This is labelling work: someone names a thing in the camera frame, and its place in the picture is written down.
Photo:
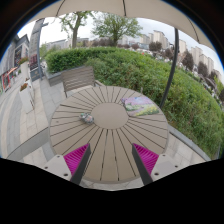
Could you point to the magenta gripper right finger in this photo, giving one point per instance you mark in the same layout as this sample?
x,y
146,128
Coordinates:
x,y
152,166

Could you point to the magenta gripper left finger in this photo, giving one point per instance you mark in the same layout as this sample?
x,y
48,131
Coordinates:
x,y
70,166

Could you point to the patterned computer mouse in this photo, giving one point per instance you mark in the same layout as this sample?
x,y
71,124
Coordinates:
x,y
87,118

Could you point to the floral mouse pad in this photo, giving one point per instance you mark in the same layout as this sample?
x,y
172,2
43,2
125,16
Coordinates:
x,y
139,106

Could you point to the round slatted patio table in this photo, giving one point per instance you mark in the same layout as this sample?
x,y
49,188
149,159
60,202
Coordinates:
x,y
110,136

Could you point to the dark curved umbrella pole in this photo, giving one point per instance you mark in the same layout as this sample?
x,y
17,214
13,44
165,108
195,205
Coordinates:
x,y
172,71

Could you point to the green hedge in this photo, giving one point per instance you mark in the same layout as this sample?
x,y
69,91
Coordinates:
x,y
187,105

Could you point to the grey slatted patio chair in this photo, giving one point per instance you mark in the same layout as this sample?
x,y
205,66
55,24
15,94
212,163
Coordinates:
x,y
77,78

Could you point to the white planter box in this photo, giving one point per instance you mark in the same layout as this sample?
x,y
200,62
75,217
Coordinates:
x,y
26,98

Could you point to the grey street pole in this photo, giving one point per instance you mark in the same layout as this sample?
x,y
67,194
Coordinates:
x,y
42,24

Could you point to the beige patio umbrella canopy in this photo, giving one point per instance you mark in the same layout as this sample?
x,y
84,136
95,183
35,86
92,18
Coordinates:
x,y
157,10

